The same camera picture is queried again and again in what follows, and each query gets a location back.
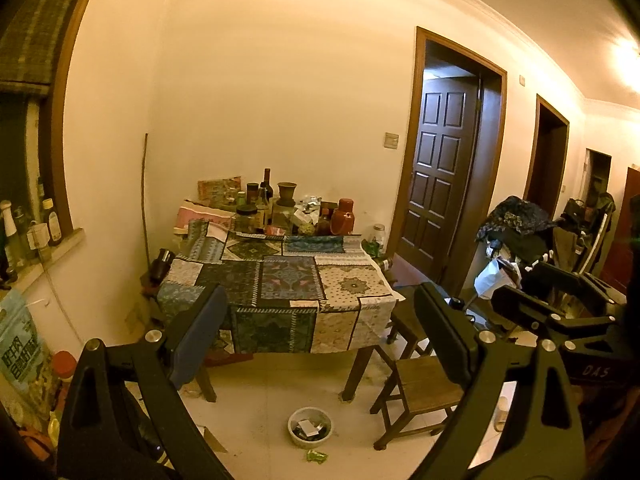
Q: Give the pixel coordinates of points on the patchwork cloth dining table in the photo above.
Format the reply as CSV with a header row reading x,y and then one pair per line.
x,y
280,290

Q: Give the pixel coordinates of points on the large dark-lidded jar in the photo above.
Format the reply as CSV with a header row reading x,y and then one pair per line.
x,y
245,217

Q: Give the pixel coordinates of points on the white plastic basin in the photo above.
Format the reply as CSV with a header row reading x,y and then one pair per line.
x,y
295,437

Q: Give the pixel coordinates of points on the white-capped bottle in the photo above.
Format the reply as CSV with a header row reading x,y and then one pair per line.
x,y
6,230

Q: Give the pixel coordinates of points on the clear glass bottle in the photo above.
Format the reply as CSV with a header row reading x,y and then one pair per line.
x,y
261,210

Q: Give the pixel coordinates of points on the dark brown vase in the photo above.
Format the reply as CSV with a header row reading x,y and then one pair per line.
x,y
161,262

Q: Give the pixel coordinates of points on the brown labelled jar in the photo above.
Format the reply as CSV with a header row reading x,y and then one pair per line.
x,y
385,262

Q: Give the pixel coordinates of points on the green potted plant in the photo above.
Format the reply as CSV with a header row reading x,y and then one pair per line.
x,y
371,247

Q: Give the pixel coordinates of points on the brown door frame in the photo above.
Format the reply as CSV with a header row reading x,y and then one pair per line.
x,y
539,160
492,160

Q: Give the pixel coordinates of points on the blue printed bag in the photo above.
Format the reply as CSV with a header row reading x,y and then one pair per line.
x,y
17,345

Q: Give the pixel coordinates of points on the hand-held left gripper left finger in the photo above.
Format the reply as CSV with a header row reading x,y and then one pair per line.
x,y
200,335

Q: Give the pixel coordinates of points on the dark wine bottle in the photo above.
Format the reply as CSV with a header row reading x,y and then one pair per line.
x,y
267,185

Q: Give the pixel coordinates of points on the red-lidded jar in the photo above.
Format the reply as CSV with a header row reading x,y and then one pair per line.
x,y
62,365

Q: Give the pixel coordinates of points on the ceiling lamp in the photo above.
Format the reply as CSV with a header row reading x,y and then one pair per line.
x,y
627,55

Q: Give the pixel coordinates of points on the labelled glass bottle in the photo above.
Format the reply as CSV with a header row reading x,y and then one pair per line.
x,y
51,225

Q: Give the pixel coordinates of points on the plaid window blind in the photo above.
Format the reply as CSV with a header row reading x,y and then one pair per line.
x,y
35,25

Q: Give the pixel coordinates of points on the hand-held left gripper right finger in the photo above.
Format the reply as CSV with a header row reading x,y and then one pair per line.
x,y
440,340

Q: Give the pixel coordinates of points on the lidded glass jar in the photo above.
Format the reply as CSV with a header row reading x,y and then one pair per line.
x,y
379,235

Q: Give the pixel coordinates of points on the brown panelled door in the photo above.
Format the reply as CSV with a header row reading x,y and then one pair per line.
x,y
442,175

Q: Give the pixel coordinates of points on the light switch plate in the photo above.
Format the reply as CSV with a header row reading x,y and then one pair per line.
x,y
391,139

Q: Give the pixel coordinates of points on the white plastic bag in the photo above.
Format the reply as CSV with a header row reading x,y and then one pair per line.
x,y
492,277

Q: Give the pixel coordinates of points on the white slipper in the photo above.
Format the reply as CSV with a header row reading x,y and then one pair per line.
x,y
500,412

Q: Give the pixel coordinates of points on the wooden stool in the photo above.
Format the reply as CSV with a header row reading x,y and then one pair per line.
x,y
407,317
420,395

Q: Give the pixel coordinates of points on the white windowsill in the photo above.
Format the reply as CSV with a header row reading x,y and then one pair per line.
x,y
65,240

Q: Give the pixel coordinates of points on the red thermos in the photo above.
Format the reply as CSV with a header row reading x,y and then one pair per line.
x,y
344,216

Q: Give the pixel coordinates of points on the thin wooden stick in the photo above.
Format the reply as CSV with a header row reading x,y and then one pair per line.
x,y
145,200

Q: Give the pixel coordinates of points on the pink box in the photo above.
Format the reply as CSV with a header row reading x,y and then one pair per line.
x,y
202,215

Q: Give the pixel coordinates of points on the cardboard sheet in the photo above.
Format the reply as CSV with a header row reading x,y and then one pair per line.
x,y
212,440

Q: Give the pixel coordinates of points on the brown window frame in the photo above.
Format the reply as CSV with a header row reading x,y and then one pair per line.
x,y
57,160

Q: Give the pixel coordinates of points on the brown ceramic pot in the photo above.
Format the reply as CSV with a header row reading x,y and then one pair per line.
x,y
286,193

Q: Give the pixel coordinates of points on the patterned flat box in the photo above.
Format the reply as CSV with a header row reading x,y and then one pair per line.
x,y
217,190

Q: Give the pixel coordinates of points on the green wrapper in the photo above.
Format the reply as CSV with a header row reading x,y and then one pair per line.
x,y
316,456

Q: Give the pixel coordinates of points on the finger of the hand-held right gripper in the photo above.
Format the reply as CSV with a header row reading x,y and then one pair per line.
x,y
565,280
525,305

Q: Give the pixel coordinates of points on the black labelled packet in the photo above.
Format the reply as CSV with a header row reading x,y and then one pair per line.
x,y
302,430

